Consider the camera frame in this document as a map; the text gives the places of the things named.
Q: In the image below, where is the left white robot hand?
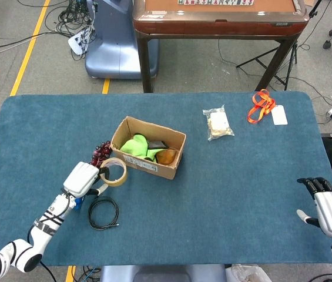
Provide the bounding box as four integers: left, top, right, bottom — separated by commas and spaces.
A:
62, 160, 110, 198

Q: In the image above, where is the yellow tape roll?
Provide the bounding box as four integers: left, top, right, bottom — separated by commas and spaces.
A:
99, 157, 129, 187

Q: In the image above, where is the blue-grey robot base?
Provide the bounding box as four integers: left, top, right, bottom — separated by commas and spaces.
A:
85, 0, 160, 79

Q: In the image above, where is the cardboard box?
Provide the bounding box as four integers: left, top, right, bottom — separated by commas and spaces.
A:
110, 116, 187, 180

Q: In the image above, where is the dark red grape bunch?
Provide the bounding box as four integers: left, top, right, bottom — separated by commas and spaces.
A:
90, 140, 113, 169

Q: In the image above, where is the green cloth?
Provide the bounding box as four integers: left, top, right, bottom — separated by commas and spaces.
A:
120, 133, 165, 162

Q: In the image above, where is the crumpled clear plastic bag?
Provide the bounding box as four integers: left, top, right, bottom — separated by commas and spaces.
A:
226, 263, 272, 282

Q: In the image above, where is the white badge card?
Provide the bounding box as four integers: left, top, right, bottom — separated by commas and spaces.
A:
271, 105, 289, 126

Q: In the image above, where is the blue felt tablecloth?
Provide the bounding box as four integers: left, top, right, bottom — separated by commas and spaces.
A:
0, 90, 332, 267

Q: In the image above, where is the grey robot body base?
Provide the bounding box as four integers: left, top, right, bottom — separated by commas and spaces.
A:
100, 264, 227, 282

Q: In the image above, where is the white power strip with plugs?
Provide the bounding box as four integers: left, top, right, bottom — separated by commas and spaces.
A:
68, 29, 92, 56

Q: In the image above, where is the clear bag of snacks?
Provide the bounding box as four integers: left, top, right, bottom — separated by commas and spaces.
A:
202, 105, 235, 142

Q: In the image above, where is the black tripod stand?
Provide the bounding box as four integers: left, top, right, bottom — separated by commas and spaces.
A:
236, 0, 324, 91

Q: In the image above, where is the brown mahjong table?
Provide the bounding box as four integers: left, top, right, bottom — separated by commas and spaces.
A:
132, 0, 310, 93

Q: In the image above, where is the face-up mahjong tile row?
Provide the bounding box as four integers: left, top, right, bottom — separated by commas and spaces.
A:
178, 0, 254, 6

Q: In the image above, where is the coiled black USB cable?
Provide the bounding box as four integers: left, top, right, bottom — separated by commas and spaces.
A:
88, 196, 120, 230

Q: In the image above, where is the orange lanyard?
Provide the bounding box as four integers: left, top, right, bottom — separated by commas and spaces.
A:
247, 89, 277, 124

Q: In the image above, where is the black floor cable tangle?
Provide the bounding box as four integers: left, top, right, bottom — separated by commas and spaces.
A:
0, 0, 98, 61

